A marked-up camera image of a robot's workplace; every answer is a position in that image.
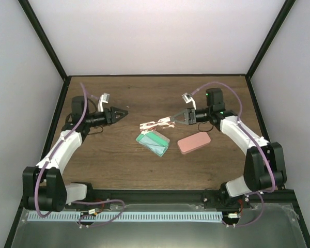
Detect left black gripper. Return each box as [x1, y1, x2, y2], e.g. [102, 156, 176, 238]
[86, 107, 129, 128]

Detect pink glasses case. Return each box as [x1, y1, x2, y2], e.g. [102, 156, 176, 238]
[177, 132, 211, 154]

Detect orange sunglasses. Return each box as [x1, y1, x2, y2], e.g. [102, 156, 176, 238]
[139, 117, 175, 134]

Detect grey glasses case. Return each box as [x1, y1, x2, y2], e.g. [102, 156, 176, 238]
[136, 131, 170, 157]

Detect blue cleaning cloth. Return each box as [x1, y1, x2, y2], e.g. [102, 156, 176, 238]
[139, 133, 168, 157]

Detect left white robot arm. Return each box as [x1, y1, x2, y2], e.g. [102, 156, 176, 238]
[22, 94, 128, 215]

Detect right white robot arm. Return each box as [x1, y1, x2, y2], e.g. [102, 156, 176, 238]
[170, 88, 287, 208]

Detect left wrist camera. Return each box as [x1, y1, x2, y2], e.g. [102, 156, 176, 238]
[97, 93, 110, 112]

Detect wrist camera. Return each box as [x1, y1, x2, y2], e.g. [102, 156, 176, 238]
[182, 93, 196, 109]
[97, 93, 110, 112]

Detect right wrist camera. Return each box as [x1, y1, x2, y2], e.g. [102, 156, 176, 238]
[182, 93, 196, 109]

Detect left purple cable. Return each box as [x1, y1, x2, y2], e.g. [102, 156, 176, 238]
[35, 82, 126, 229]

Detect purple cable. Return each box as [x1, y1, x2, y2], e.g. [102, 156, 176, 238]
[35, 82, 126, 229]
[190, 82, 277, 229]

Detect black aluminium frame rail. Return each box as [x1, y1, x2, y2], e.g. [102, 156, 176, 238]
[23, 190, 300, 207]

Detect blue slotted cable duct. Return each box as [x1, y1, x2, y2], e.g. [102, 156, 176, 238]
[27, 211, 223, 223]

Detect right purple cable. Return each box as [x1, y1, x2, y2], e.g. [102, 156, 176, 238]
[190, 82, 277, 229]

